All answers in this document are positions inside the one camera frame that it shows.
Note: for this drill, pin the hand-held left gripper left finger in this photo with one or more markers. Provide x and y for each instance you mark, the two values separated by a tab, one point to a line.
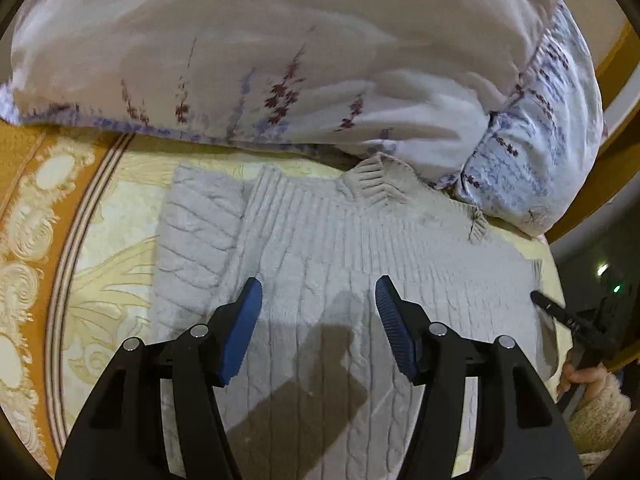
242	330

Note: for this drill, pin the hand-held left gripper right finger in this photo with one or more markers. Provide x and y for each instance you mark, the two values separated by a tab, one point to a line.
395	325

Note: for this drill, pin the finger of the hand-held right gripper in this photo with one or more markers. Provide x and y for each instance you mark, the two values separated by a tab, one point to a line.
552	306

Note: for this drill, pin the person's right forearm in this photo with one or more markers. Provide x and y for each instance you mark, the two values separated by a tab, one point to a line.
605	420

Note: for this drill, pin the person's right hand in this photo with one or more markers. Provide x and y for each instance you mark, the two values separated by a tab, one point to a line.
587	376

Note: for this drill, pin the blue lavender print pillow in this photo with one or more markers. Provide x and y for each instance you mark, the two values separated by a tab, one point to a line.
540	160

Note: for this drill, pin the yellow patterned bed blanket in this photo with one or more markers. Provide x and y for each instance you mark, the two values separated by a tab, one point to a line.
75	260

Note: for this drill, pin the white pillow with purple flowers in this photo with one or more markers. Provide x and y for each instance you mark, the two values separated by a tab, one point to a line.
250	35

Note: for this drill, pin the wooden bed frame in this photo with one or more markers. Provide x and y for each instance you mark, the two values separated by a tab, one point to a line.
620	135

